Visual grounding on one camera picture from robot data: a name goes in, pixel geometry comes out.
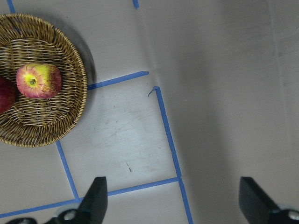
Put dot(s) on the dark red apple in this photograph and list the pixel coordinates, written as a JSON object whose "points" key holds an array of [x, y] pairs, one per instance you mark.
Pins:
{"points": [[7, 95]]}

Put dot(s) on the wicker basket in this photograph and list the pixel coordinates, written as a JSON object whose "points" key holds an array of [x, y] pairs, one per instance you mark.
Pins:
{"points": [[38, 122]]}

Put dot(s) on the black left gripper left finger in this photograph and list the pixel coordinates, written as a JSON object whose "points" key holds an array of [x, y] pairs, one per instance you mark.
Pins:
{"points": [[90, 209]]}

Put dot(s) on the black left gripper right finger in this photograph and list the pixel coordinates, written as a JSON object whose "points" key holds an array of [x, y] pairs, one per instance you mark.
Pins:
{"points": [[258, 208]]}

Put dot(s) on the red yellow apple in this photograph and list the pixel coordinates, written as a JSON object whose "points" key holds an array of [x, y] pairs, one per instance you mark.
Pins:
{"points": [[38, 80]]}

